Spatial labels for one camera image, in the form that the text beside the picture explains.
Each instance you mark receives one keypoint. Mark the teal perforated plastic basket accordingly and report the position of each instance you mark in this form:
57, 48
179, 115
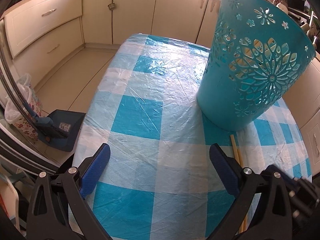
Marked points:
257, 54

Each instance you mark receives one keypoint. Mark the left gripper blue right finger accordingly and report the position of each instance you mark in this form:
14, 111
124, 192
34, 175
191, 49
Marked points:
227, 168

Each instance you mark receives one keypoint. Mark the blue dustpan with brush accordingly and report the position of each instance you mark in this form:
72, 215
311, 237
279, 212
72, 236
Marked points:
59, 129

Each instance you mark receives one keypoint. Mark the blue checkered plastic tablecloth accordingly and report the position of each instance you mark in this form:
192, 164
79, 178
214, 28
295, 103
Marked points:
159, 182

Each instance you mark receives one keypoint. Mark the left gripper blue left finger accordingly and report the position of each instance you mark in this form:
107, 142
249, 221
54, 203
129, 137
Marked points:
91, 169

